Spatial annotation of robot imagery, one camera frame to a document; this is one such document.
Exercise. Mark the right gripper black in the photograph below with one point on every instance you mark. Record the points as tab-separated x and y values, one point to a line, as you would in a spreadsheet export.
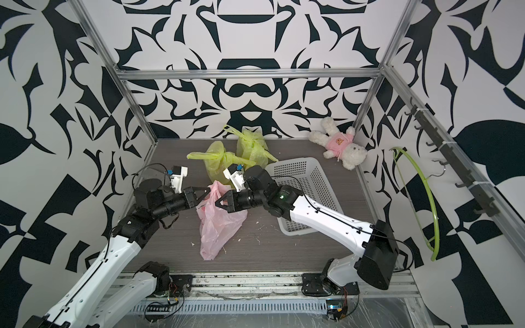
232	201

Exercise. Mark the pink plastic bag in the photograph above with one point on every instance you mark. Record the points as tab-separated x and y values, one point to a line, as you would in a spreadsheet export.
217	226

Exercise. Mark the white plastic basket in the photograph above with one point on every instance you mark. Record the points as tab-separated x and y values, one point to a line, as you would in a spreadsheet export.
307	175

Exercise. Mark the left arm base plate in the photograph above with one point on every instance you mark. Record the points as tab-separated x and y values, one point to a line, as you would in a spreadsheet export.
180	285

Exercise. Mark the green plastic bag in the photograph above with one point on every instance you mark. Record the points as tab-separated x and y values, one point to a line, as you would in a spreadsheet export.
217	159
251	145

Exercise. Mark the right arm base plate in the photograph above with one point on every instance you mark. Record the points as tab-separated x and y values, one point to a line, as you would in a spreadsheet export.
316	285

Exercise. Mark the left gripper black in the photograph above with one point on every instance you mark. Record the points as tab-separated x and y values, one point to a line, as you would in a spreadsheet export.
190	197

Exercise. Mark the black wall hook rack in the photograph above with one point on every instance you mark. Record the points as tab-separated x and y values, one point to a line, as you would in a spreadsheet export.
456	159

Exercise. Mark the green hoop hanger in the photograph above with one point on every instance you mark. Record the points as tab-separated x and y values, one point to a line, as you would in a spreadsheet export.
433	244

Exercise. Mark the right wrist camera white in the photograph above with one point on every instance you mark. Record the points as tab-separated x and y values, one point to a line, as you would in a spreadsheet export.
234	173

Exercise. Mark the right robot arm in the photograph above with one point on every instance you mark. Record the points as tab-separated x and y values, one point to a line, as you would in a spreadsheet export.
373	246

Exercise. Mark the white plush bunny pink shirt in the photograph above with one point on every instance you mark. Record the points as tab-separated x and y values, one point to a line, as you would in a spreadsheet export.
339	145

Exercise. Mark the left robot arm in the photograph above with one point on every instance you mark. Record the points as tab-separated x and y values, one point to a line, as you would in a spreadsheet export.
85	304

